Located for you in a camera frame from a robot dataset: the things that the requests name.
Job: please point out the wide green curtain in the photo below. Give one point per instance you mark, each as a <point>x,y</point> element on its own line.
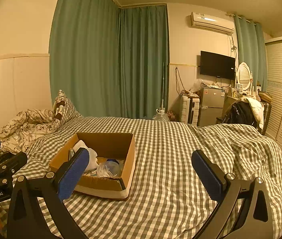
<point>83,54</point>

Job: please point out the green corner curtain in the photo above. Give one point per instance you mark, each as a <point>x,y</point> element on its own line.
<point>143,59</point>

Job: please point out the white padded jacket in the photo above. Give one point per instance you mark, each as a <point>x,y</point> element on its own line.
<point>255,109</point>

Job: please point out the white sock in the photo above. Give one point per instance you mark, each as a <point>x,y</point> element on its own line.
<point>88,151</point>

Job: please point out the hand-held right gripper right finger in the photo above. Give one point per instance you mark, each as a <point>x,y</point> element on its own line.
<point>205,171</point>

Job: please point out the brown cardboard box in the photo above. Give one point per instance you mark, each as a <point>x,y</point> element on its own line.
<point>101,186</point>

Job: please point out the white air conditioner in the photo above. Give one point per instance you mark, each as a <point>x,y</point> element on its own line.
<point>209,22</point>

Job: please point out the white oval mirror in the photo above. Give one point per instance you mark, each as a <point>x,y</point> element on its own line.
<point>243,74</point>

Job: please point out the silver small fridge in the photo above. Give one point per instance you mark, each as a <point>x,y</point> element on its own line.
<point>210,107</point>

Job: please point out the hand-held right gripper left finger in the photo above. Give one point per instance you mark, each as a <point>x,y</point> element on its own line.
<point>72,176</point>

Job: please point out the wooden dressing table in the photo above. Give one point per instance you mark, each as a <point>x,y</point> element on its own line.
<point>230,99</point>

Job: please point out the clear plastic water bottle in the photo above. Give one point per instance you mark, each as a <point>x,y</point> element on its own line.
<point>160,116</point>

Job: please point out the black wall television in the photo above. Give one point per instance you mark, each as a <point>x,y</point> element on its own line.
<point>217,64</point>

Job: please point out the clear bag of cotton swabs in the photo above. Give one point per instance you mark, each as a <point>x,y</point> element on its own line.
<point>107,170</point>

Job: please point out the brown patterned pillow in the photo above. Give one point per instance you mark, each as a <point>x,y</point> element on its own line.
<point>64,109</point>

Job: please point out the narrow green curtain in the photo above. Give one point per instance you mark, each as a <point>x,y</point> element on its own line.
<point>249,52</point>

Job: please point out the clear plastic bag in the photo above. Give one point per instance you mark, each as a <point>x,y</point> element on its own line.
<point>197,86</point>

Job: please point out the floral duvet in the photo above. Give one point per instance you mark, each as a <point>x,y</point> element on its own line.
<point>23,127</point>

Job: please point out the white suitcase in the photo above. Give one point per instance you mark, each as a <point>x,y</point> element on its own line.
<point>188,109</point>

